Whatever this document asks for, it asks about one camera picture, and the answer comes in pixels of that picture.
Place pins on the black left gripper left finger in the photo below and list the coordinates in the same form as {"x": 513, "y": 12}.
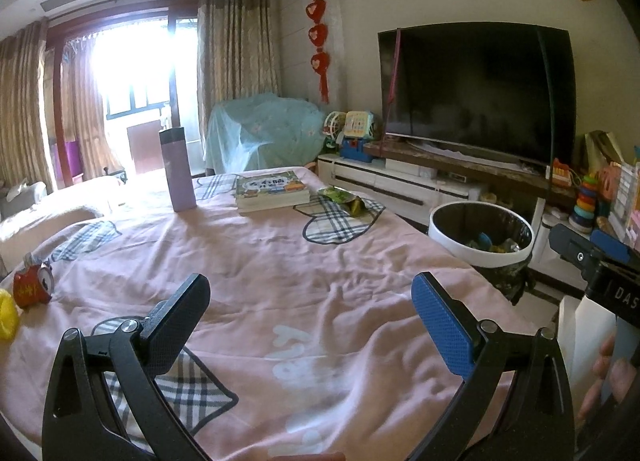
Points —
{"x": 103, "y": 402}

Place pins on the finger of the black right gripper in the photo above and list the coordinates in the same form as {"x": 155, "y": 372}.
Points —
{"x": 588, "y": 252}

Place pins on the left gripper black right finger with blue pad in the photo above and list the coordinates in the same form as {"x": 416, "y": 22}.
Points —
{"x": 514, "y": 401}

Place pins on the white round trash bin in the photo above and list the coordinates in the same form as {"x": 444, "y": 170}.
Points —
{"x": 495, "y": 241}

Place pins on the person's right hand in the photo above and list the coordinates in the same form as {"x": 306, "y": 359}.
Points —
{"x": 619, "y": 374}

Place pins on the dark wooden shelf board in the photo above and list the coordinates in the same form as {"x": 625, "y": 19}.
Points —
{"x": 532, "y": 184}

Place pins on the yellow toy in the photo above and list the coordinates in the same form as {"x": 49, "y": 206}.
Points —
{"x": 9, "y": 317}

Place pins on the pink bed sheet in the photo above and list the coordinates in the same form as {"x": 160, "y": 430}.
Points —
{"x": 304, "y": 347}

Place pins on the red alarm clock toy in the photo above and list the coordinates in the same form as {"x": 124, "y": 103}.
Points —
{"x": 34, "y": 283}

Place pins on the white TV cabinet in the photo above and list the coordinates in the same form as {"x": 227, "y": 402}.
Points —
{"x": 410, "y": 197}

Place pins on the black flat screen television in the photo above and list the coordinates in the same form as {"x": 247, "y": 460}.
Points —
{"x": 506, "y": 89}

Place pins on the green gold snack wrapper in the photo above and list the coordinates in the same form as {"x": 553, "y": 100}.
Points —
{"x": 350, "y": 203}

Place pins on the toy cash register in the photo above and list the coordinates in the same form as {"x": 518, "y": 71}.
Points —
{"x": 348, "y": 132}

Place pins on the children's picture book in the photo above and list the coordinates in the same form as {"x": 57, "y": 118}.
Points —
{"x": 270, "y": 190}

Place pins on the teal covered armchair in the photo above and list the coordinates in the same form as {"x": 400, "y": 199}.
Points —
{"x": 263, "y": 131}

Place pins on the purple thermos bottle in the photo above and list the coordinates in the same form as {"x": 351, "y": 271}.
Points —
{"x": 177, "y": 168}

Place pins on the beige curtain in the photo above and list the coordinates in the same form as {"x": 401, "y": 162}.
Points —
{"x": 237, "y": 53}

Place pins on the rainbow stacking ring toy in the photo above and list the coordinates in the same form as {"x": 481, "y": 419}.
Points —
{"x": 583, "y": 216}

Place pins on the red hanging wall decoration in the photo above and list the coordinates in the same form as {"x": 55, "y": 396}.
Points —
{"x": 318, "y": 34}

